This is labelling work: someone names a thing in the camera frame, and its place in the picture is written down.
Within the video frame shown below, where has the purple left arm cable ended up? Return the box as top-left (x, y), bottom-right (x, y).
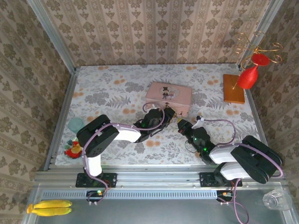
top-left (81, 102), bottom-right (165, 206)

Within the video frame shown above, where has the aluminium side rail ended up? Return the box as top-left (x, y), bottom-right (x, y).
top-left (43, 67), bottom-right (80, 171)
top-left (244, 90), bottom-right (277, 170)

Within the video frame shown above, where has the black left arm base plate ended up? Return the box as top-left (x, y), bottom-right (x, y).
top-left (76, 172), bottom-right (117, 188)

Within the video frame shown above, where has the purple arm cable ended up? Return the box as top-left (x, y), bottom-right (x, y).
top-left (202, 118), bottom-right (285, 224)
top-left (81, 102), bottom-right (165, 206)

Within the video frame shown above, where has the pink illustrated box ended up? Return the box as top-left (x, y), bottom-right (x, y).
top-left (145, 81), bottom-right (193, 118)

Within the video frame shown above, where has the aluminium frame post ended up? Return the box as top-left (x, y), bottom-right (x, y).
top-left (27, 0), bottom-right (77, 73)
top-left (237, 0), bottom-right (282, 70)

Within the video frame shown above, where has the red plastic wine glass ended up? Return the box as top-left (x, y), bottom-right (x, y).
top-left (236, 53), bottom-right (271, 90)

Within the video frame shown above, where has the gold wire stand wooden base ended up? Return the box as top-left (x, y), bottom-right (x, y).
top-left (222, 31), bottom-right (284, 105)

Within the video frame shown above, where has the black controller board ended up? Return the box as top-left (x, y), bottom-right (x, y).
top-left (216, 190), bottom-right (234, 203)
top-left (86, 190), bottom-right (105, 203)

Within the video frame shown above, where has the aluminium front beam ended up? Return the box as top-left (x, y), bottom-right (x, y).
top-left (34, 164), bottom-right (288, 189)

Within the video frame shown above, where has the floral table cover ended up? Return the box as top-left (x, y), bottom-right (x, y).
top-left (55, 64), bottom-right (269, 166)

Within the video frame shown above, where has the teal round lid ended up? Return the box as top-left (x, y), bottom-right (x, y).
top-left (68, 117), bottom-right (84, 133)

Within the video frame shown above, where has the red yellow plush toy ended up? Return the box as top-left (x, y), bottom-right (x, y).
top-left (64, 137), bottom-right (83, 160)

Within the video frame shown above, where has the grey slotted cable duct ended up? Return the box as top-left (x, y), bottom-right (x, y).
top-left (41, 190), bottom-right (232, 200)

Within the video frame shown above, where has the clear plastic cup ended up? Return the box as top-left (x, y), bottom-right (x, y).
top-left (262, 189), bottom-right (293, 211)

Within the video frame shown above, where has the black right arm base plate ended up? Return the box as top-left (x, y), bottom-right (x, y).
top-left (199, 171), bottom-right (243, 188)

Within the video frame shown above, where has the yellow banana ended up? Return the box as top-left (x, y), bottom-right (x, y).
top-left (26, 203), bottom-right (72, 217)
top-left (34, 199), bottom-right (73, 209)

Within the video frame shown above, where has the thin black cable loop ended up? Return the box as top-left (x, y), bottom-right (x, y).
top-left (184, 139), bottom-right (196, 153)

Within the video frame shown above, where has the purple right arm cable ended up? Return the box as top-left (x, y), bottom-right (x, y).
top-left (202, 118), bottom-right (285, 224)

